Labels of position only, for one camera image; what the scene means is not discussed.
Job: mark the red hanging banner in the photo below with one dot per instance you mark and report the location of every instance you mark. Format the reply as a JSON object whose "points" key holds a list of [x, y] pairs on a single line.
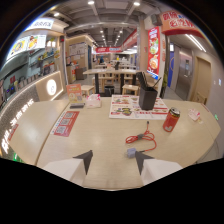
{"points": [[108, 49]]}

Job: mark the black utensil holder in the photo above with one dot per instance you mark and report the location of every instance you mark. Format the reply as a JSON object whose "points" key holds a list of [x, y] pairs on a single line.
{"points": [[147, 95]]}

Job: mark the black trash bin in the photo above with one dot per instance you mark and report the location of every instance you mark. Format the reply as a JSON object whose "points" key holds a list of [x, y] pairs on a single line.
{"points": [[109, 90]]}

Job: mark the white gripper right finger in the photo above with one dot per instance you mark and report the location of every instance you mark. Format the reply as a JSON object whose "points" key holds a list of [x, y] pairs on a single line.
{"points": [[156, 168]]}

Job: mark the orange standing menu card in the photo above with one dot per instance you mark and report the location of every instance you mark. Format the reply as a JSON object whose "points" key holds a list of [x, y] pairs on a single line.
{"points": [[74, 93]]}

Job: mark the overhead food menu board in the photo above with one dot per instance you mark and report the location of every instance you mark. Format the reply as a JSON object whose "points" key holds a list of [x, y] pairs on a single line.
{"points": [[26, 45]]}

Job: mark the orange overhead sign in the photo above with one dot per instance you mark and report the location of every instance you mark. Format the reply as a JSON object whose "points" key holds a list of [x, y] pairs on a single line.
{"points": [[180, 23]]}

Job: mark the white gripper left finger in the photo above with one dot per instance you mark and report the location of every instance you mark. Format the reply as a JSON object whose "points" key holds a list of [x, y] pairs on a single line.
{"points": [[68, 168]]}

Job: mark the red vertical food poster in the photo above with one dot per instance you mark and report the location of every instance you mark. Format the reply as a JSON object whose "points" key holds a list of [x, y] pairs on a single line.
{"points": [[153, 52]]}

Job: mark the printed menu placemat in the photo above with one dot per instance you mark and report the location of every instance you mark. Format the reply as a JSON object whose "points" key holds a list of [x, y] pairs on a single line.
{"points": [[136, 108]]}

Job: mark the red drink can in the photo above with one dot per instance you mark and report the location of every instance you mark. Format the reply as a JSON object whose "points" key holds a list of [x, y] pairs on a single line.
{"points": [[171, 119]]}

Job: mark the grey charger plug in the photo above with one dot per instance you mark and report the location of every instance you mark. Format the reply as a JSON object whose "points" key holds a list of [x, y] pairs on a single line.
{"points": [[131, 152]]}

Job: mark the wooden dining table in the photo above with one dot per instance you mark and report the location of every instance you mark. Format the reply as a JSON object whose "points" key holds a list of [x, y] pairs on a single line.
{"points": [[110, 76]]}

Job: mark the black card stand base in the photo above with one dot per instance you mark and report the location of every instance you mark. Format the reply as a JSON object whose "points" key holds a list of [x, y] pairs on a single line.
{"points": [[77, 105]]}

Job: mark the wooden stool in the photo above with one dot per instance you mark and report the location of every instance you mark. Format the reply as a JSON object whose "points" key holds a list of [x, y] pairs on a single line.
{"points": [[87, 90], [130, 89]]}

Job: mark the red QR code sticker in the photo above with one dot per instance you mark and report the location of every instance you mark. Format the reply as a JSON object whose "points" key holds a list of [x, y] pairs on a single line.
{"points": [[65, 123]]}

